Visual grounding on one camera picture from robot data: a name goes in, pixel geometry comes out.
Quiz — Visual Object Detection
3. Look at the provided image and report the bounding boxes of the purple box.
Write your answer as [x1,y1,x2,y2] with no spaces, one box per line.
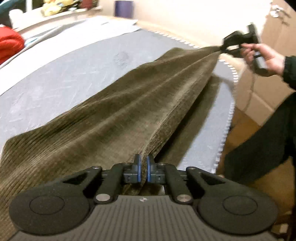
[114,1,134,19]

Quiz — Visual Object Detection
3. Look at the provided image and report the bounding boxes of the person right hand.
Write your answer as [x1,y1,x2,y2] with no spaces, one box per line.
[241,43,285,77]

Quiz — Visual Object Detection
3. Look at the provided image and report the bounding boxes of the dark olive corduroy pants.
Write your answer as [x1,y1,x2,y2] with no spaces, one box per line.
[1,46,220,240]

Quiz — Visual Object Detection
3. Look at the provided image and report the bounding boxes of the yellow plush toys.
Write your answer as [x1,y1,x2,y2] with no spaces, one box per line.
[41,0,80,16]

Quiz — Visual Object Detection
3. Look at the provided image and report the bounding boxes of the red folded quilt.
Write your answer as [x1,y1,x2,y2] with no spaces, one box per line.
[0,27,25,64]

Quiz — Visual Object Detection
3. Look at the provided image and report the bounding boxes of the person dark sleeve forearm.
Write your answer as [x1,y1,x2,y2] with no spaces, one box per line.
[223,55,296,186]

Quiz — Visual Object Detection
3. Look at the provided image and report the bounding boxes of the cardboard box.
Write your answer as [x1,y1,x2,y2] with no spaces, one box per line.
[236,1,295,126]

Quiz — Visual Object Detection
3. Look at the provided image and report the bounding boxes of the light blue bed sheet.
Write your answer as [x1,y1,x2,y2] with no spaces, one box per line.
[0,18,142,70]

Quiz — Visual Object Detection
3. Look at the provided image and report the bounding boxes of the grey quilted mattress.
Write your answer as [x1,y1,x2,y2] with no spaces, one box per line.
[1,30,237,173]

